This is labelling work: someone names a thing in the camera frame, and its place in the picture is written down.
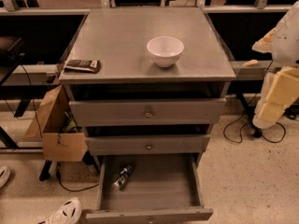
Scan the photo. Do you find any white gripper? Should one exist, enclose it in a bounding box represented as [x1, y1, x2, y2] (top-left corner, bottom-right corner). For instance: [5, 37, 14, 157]
[251, 27, 299, 130]

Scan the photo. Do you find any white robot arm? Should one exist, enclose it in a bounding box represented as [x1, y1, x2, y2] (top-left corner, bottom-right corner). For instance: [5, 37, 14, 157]
[252, 1, 299, 129]

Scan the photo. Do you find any grey top drawer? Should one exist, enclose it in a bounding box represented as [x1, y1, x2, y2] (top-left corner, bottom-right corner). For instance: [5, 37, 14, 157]
[69, 98, 226, 127]

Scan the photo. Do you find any grey drawer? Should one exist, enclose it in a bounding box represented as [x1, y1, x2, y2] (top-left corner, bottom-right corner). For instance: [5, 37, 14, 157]
[69, 98, 226, 127]
[86, 134, 210, 155]
[86, 154, 213, 224]

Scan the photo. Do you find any grey middle drawer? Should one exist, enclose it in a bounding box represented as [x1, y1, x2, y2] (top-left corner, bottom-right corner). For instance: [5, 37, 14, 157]
[86, 134, 210, 155]

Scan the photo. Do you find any grey drawer cabinet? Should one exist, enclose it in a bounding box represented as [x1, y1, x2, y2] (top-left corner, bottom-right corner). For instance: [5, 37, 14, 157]
[58, 7, 237, 173]

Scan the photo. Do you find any grey bottom drawer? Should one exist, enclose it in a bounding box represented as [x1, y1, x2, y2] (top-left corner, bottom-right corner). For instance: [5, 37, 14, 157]
[86, 154, 213, 224]

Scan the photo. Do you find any white sneaker near drawer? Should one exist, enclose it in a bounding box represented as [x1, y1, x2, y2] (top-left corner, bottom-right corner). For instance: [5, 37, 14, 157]
[38, 197, 82, 224]

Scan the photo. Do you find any black table leg right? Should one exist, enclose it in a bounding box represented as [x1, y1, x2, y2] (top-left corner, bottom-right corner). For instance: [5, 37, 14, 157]
[236, 92, 263, 138]

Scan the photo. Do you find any white ceramic bowl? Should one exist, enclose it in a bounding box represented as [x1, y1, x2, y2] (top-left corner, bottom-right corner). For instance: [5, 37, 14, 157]
[147, 36, 184, 67]

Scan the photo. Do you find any dark snack bar packet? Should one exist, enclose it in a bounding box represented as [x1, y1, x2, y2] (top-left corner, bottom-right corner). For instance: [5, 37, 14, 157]
[64, 60, 101, 74]

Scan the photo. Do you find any brown cardboard box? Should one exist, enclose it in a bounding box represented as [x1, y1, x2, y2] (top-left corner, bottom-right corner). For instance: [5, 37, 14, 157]
[23, 85, 88, 161]

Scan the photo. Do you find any white sneaker at left edge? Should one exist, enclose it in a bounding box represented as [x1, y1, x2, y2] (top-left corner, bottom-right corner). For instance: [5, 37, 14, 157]
[0, 166, 10, 188]

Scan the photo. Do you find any yellow foam scrap on rail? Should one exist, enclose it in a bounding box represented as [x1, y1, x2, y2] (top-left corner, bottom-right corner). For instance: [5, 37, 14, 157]
[242, 59, 258, 67]

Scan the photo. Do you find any black floor cable right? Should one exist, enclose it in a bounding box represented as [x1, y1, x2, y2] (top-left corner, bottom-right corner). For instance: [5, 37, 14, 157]
[222, 91, 287, 144]

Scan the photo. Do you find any black floor cable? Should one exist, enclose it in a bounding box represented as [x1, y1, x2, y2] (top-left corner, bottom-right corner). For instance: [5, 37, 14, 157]
[55, 163, 100, 193]
[222, 91, 287, 144]

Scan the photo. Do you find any black floor cable left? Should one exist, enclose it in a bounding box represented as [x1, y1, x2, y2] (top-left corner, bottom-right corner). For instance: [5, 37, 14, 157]
[55, 163, 100, 193]

